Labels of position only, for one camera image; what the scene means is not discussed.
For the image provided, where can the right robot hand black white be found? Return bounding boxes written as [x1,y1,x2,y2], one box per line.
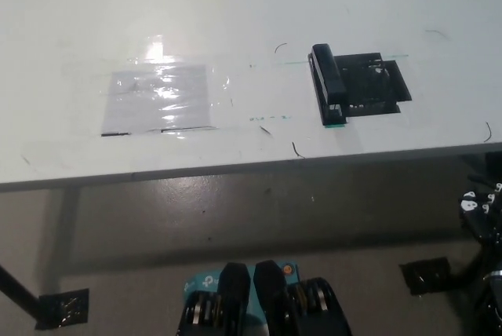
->
[457,181,502,241]

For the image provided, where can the black desk stapler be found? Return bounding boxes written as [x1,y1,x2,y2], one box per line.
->
[308,42,349,127]

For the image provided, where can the black floor tape patch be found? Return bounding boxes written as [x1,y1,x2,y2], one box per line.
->
[398,257,453,297]
[34,287,91,331]

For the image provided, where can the teal router box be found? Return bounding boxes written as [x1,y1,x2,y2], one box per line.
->
[182,260,301,313]

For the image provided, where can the clear plastic film sheet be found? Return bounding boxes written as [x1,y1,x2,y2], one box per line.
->
[58,34,236,141]

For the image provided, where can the white paper sheet under film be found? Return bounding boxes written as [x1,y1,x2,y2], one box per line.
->
[100,64,217,137]

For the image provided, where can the black table leg bar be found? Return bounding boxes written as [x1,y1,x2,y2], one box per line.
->
[0,263,45,316]

